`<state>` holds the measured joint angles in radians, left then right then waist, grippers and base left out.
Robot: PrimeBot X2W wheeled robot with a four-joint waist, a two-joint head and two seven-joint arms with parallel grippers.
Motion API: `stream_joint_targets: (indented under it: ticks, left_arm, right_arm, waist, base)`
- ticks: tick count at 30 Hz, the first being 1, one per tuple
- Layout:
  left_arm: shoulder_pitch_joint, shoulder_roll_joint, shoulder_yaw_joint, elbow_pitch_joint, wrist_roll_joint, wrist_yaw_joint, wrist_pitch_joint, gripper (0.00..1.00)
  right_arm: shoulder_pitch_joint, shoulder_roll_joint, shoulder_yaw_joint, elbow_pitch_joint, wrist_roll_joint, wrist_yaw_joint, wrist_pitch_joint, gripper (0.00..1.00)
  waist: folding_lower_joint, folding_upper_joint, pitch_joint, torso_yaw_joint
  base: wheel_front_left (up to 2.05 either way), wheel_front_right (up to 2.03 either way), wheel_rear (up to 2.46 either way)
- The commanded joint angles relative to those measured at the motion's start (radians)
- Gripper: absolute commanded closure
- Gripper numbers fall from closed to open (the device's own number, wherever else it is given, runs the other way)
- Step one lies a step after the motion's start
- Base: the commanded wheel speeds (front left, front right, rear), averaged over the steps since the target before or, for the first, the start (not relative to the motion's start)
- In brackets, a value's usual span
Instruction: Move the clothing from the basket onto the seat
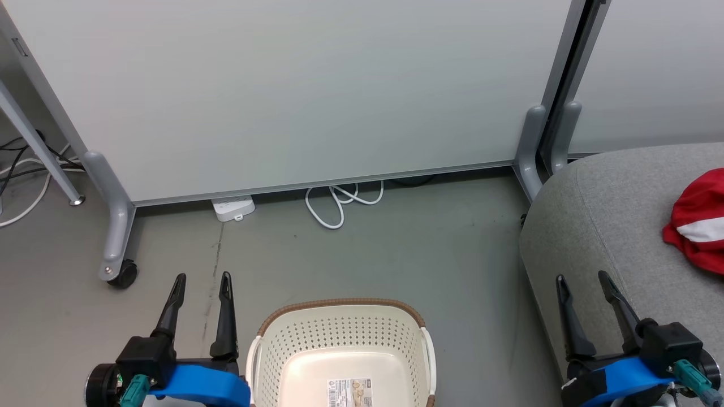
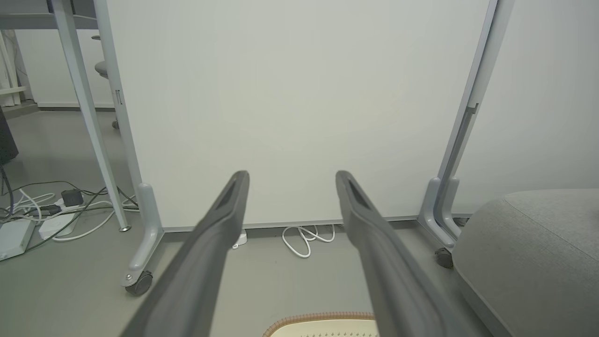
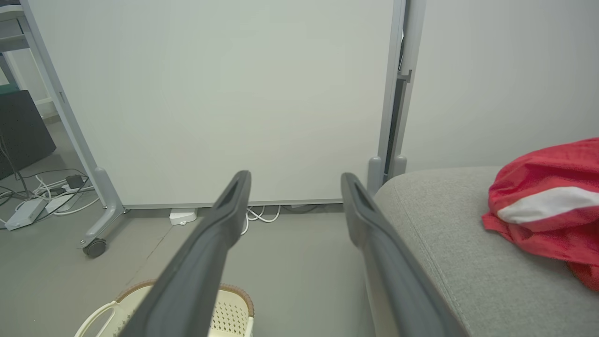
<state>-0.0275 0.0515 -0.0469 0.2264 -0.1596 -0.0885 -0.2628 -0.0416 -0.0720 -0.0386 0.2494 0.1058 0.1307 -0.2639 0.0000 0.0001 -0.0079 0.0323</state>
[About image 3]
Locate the cream perforated laundry basket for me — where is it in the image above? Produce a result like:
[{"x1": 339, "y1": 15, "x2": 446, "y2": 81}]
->
[{"x1": 73, "y1": 279, "x2": 255, "y2": 337}]

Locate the large white power strip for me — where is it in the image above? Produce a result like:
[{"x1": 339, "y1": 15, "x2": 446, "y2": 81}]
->
[{"x1": 4, "y1": 198, "x2": 48, "y2": 231}]

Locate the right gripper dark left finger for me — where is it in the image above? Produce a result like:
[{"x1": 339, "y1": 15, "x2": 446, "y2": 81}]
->
[{"x1": 117, "y1": 169, "x2": 253, "y2": 337}]

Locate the red garment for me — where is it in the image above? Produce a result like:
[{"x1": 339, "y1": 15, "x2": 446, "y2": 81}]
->
[{"x1": 482, "y1": 137, "x2": 599, "y2": 292}]

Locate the dark cabinet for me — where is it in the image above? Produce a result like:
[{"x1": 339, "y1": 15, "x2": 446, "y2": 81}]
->
[{"x1": 0, "y1": 88, "x2": 57, "y2": 181}]

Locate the grey fabric sofa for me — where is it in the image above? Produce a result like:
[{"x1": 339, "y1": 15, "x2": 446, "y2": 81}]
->
[{"x1": 365, "y1": 166, "x2": 599, "y2": 337}]

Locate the white looped cable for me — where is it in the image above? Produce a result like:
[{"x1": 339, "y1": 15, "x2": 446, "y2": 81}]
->
[{"x1": 240, "y1": 205, "x2": 282, "y2": 235}]

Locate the black floor cable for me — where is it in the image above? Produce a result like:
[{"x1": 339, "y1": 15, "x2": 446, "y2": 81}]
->
[{"x1": 0, "y1": 136, "x2": 90, "y2": 221}]

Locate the narrow white partition panel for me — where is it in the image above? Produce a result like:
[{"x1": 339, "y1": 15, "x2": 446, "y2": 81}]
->
[{"x1": 402, "y1": 0, "x2": 599, "y2": 175}]

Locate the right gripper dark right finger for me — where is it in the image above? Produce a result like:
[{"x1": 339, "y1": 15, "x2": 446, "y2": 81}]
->
[{"x1": 340, "y1": 172, "x2": 469, "y2": 337}]

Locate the white floor cable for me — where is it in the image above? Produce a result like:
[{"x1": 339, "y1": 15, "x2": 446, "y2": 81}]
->
[{"x1": 34, "y1": 175, "x2": 102, "y2": 217}]

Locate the grey table frame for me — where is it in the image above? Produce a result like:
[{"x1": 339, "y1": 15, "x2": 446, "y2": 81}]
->
[{"x1": 0, "y1": 4, "x2": 61, "y2": 118}]

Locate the black caster wheel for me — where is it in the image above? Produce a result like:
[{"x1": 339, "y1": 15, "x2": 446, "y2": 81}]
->
[{"x1": 82, "y1": 237, "x2": 108, "y2": 259}]

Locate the wide white partition panel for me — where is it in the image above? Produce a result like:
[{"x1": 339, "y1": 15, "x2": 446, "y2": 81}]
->
[{"x1": 19, "y1": 0, "x2": 406, "y2": 210}]

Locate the grey partition leg with caster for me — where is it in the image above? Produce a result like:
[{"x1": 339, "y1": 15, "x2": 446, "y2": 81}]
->
[{"x1": 77, "y1": 167, "x2": 126, "y2": 249}]

